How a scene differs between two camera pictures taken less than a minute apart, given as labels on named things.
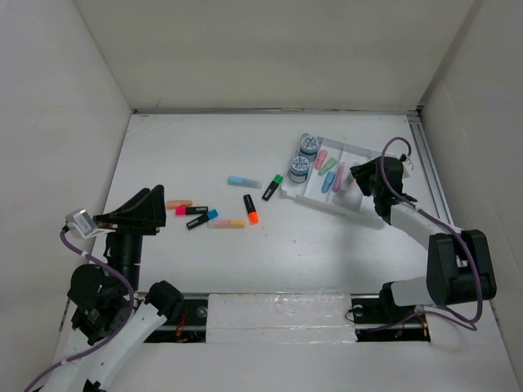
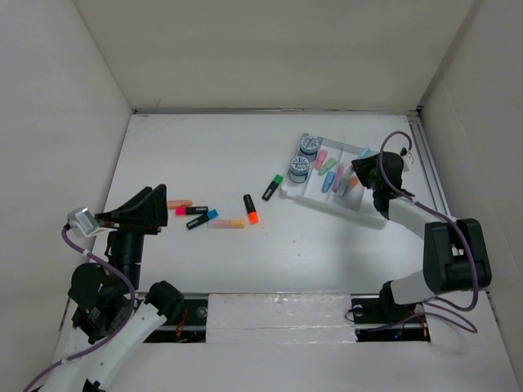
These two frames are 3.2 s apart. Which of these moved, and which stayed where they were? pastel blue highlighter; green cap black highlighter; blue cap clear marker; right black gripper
Moved: blue cap clear marker
Stayed: green cap black highlighter; pastel blue highlighter; right black gripper
